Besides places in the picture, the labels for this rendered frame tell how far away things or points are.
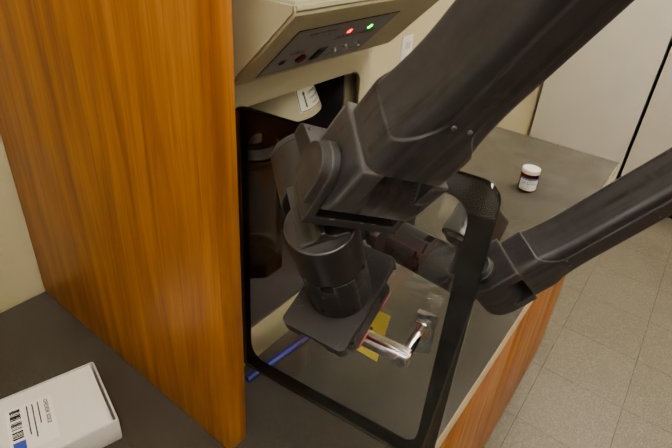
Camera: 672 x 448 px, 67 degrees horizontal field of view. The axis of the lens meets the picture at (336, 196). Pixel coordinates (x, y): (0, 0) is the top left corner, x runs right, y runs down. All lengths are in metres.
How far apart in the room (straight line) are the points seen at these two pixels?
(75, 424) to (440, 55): 0.67
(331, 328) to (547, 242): 0.29
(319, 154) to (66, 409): 0.59
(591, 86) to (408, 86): 3.34
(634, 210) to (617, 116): 3.00
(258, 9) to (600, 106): 3.24
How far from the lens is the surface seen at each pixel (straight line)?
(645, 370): 2.57
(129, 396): 0.86
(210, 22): 0.44
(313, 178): 0.33
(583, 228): 0.63
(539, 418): 2.17
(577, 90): 3.64
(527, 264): 0.62
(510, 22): 0.25
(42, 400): 0.84
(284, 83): 0.66
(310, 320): 0.46
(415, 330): 0.56
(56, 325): 1.00
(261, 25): 0.51
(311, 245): 0.37
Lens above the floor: 1.59
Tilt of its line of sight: 30 degrees down
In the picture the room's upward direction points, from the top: 4 degrees clockwise
